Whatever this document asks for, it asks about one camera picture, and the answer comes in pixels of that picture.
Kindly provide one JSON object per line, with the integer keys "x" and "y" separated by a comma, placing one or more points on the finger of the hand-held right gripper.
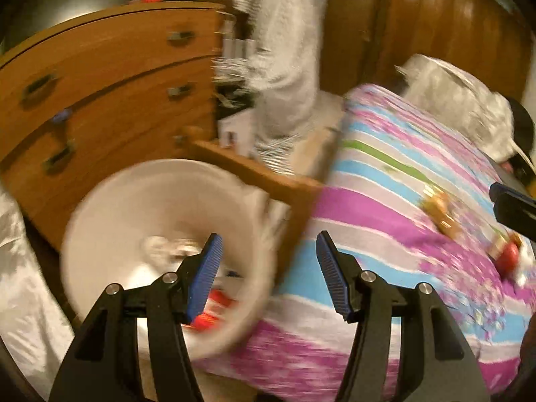
{"x": 517, "y": 217}
{"x": 508, "y": 194}

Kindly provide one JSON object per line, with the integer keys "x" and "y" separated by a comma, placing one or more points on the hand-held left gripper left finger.
{"x": 205, "y": 276}

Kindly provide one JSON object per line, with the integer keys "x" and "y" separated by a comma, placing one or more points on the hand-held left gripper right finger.
{"x": 331, "y": 276}

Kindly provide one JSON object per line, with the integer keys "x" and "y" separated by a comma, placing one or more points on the red wrapper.
{"x": 220, "y": 301}

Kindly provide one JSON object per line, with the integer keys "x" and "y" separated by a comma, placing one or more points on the clear wrapper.
{"x": 163, "y": 247}

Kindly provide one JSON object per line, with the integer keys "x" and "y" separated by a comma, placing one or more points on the white plastic bucket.
{"x": 125, "y": 226}

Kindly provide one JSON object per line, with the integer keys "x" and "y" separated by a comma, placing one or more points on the small beige wrapper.
{"x": 500, "y": 243}

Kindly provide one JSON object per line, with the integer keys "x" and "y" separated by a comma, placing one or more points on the orange toy on bed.
{"x": 439, "y": 211}

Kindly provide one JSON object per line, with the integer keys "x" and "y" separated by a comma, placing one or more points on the striped floral blanket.
{"x": 377, "y": 201}

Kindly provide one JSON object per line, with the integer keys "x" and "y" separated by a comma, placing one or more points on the grey white pillow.
{"x": 460, "y": 92}

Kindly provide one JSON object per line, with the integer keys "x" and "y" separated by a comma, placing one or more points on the wooden stool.
{"x": 259, "y": 173}

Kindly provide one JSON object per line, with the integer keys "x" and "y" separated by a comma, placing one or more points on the black white striped cloth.
{"x": 276, "y": 153}

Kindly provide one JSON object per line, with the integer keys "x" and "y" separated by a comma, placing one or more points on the white box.
{"x": 236, "y": 132}

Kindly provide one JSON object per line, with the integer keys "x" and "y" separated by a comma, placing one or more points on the white satin cloth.
{"x": 25, "y": 301}

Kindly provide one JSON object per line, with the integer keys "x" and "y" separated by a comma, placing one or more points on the dark wooden wardrobe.
{"x": 439, "y": 21}

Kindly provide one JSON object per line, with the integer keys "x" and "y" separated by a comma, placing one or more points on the wooden dresser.
{"x": 104, "y": 83}

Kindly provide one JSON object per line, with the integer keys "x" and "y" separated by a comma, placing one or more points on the white knitted garment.
{"x": 280, "y": 50}

